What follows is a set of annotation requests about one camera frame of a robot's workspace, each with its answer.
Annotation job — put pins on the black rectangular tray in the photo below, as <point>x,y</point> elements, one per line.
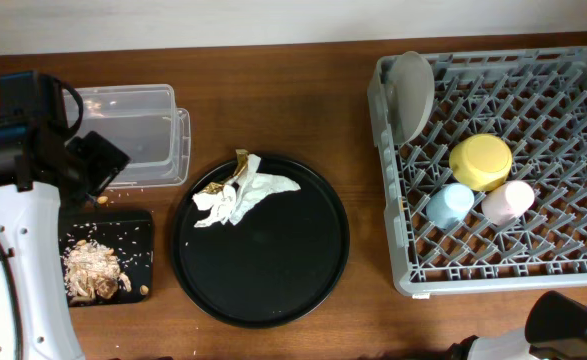
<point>130,233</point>

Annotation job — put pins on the gold foil wrapper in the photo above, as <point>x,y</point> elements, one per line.
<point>233,170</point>

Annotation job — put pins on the yellow plastic bowl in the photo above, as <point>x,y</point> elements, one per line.
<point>481,162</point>

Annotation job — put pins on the food scraps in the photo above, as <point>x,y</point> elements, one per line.
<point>92,272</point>

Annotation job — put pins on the left gripper white top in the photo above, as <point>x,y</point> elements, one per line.
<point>106,159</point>

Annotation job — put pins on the light blue plastic cup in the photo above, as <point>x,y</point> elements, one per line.
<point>450,205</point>

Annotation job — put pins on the grey dishwasher rack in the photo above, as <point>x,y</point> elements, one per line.
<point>535,100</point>

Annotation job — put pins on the pink plastic cup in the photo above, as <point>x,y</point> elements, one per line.
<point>508,202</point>

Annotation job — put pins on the white paper napkin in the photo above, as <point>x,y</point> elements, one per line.
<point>253,187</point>

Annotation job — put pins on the round black tray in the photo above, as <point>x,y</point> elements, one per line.
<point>278,264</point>

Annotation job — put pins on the grey plate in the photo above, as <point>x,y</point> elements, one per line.
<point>410,95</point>

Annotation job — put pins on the clear plastic storage bin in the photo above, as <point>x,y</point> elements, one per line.
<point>143,122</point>

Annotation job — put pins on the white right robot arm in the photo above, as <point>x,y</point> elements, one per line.
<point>556,328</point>

